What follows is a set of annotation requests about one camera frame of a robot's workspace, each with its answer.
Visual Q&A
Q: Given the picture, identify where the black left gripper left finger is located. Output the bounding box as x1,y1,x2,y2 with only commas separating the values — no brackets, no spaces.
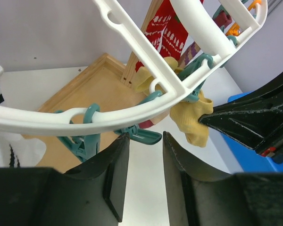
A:
0,134,130,226

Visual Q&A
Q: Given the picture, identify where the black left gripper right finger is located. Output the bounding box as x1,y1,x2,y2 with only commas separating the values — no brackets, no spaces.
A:
163,132,283,226

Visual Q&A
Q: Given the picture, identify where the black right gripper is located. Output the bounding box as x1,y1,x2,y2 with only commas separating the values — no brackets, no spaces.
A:
199,72,283,164

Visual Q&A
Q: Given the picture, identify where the white round clip hanger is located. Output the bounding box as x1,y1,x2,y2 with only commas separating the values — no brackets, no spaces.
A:
2,0,268,137

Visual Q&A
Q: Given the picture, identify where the teal clothes peg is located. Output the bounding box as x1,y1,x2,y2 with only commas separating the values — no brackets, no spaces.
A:
57,104,100,162
114,91,162,145
178,53,214,104

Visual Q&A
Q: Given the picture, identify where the yellow sock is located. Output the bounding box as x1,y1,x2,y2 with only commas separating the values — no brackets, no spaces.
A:
133,57,184,94
169,91,213,148

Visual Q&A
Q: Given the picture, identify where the wooden hanger stand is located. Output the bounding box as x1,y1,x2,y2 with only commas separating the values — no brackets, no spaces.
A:
22,0,170,174

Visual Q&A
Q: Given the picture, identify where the blue plastic bin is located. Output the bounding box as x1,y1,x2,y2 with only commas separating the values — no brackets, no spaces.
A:
220,92,283,174

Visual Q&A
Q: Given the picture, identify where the orange clothes peg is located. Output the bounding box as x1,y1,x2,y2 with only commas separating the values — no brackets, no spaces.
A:
226,0,262,36

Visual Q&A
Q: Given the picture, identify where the striped maroon sock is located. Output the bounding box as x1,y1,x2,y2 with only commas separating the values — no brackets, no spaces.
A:
213,11,232,30
141,42,201,129

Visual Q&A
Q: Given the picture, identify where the white black striped sock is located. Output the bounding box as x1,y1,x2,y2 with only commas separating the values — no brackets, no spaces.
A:
0,66,46,168

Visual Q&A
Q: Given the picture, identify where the red christmas sock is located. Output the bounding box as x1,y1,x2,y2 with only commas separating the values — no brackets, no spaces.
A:
160,14,188,60
134,0,173,73

